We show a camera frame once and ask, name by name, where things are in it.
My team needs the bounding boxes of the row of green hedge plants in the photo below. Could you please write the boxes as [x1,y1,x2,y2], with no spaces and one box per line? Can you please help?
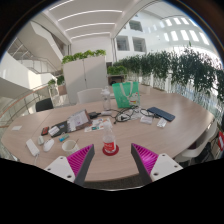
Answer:
[113,44,224,104]

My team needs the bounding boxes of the clear red-labelled water bottle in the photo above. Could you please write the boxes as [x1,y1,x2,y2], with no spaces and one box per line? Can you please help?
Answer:
[101,120,118,155]

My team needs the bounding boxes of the glass railing wooden handrail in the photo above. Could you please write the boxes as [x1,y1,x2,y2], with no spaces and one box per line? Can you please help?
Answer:
[0,84,51,128]

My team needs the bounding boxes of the green tote bag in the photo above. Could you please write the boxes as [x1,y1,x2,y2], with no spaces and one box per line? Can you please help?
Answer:
[111,81,140,109]

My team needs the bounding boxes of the white power strip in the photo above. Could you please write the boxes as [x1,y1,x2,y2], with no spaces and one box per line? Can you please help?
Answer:
[25,138,41,158]

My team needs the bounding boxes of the black office chair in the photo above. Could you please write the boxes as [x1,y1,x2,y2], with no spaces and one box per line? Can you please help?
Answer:
[35,97,54,113]

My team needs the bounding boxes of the white paper card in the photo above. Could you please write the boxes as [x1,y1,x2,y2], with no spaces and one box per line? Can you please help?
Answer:
[48,125,61,137]

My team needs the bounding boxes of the clear shaker bottle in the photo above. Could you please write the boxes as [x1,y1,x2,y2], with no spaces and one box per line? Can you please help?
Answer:
[101,86,112,111]

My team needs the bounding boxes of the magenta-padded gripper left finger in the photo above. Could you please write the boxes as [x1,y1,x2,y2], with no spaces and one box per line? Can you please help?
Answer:
[43,143,96,188]

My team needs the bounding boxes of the group of ceiling lights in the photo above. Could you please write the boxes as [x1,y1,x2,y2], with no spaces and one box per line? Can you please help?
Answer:
[48,0,124,41]

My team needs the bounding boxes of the brown planter with plants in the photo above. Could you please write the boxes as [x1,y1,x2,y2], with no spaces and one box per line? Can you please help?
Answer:
[47,75,66,98]

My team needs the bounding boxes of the green plants atop cabinet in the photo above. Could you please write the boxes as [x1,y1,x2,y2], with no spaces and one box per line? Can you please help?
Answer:
[61,49,107,65]

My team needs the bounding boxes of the tangled black cables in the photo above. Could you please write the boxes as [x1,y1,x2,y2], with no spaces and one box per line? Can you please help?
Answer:
[109,105,148,125]

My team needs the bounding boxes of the dark red phone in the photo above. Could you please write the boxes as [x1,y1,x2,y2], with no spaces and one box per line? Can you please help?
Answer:
[40,126,50,137]

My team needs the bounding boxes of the white table-side chair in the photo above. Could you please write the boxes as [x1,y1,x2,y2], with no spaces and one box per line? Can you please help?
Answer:
[174,119,218,168]

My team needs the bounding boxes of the black tablet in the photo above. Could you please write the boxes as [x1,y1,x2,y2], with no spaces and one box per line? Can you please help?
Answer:
[49,120,69,138]

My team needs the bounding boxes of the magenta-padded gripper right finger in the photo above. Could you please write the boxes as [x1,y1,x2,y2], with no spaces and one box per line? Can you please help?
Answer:
[130,142,184,186]

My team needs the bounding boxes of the white computer mouse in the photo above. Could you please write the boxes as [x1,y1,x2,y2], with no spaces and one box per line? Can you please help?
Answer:
[42,138,55,153]

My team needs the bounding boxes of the open paper booklet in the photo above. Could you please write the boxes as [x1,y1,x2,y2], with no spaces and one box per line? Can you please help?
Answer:
[66,109,93,132]

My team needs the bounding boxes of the flat round red coaster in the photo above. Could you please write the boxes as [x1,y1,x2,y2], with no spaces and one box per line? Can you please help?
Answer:
[101,143,120,157]

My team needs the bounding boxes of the white cabinet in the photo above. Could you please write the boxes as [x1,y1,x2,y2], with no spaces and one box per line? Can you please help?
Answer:
[62,55,109,105]

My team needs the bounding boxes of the colourful leaflet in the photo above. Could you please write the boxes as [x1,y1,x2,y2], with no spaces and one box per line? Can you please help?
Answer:
[83,118,111,133]

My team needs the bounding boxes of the white grid-pattern cup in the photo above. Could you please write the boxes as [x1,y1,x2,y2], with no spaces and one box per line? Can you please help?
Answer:
[61,139,80,156]

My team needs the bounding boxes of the small clear plastic bag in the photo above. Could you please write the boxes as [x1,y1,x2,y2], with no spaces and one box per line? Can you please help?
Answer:
[156,117,168,129]

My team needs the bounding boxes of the white tissue packet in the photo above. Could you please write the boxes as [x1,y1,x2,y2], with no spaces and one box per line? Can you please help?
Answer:
[139,115,154,125]

